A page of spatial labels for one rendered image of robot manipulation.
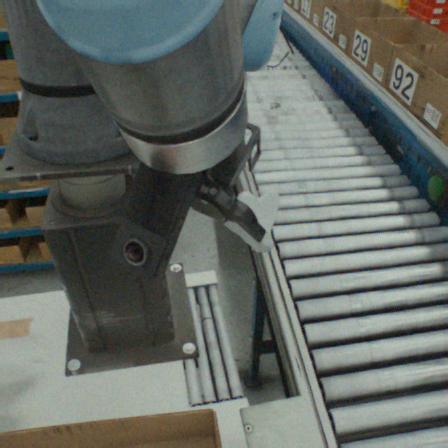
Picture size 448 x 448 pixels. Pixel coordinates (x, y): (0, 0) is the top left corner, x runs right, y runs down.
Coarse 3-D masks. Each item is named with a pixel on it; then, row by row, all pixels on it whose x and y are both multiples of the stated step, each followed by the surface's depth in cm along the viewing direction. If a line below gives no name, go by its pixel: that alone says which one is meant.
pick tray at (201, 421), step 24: (0, 432) 59; (24, 432) 60; (48, 432) 61; (72, 432) 62; (96, 432) 63; (120, 432) 64; (144, 432) 65; (168, 432) 66; (192, 432) 67; (216, 432) 61
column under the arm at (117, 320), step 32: (128, 192) 67; (64, 224) 61; (96, 224) 62; (64, 256) 64; (96, 256) 65; (64, 288) 69; (96, 288) 70; (128, 288) 71; (160, 288) 73; (96, 320) 75; (128, 320) 76; (160, 320) 78; (192, 320) 87; (96, 352) 81; (128, 352) 81; (160, 352) 81; (192, 352) 81
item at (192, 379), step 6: (186, 360) 81; (192, 360) 81; (186, 366) 80; (192, 366) 80; (186, 372) 79; (192, 372) 79; (192, 378) 78; (192, 384) 77; (198, 384) 77; (192, 390) 76; (198, 390) 76; (192, 396) 75; (198, 396) 75; (192, 402) 74; (198, 402) 74
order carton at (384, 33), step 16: (352, 32) 174; (368, 32) 159; (384, 32) 177; (400, 32) 177; (416, 32) 174; (432, 32) 163; (352, 48) 176; (384, 48) 148; (368, 64) 162; (384, 64) 150; (384, 80) 151
